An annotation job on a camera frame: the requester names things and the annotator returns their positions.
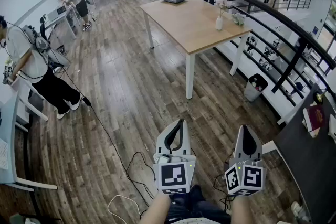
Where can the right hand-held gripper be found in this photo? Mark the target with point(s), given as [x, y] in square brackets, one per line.
[252, 177]

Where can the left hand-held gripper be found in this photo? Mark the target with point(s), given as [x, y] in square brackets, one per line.
[173, 175]

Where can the white vase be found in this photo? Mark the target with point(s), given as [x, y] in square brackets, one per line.
[219, 24]

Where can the pink flowers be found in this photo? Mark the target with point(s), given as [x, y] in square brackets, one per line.
[221, 4]

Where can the person's left forearm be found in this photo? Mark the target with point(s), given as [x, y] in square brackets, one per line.
[155, 211]

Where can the person's right forearm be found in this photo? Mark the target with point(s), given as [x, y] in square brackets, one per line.
[241, 211]

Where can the grey waste bin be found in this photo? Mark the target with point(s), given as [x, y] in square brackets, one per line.
[250, 94]

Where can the black desk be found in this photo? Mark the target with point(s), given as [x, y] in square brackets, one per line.
[309, 165]

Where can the person's dark trousers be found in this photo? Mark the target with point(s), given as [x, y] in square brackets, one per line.
[194, 204]

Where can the red book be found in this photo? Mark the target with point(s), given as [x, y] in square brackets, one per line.
[316, 118]

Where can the black metal railing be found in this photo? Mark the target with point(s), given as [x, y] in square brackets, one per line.
[290, 68]

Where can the wooden table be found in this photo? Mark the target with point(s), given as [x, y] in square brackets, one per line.
[189, 23]

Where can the purple flower bunch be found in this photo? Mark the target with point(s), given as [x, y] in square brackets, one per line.
[239, 19]

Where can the black office chair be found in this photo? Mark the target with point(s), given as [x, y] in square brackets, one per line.
[42, 26]

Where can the white microwave oven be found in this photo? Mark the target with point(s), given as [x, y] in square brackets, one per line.
[56, 11]

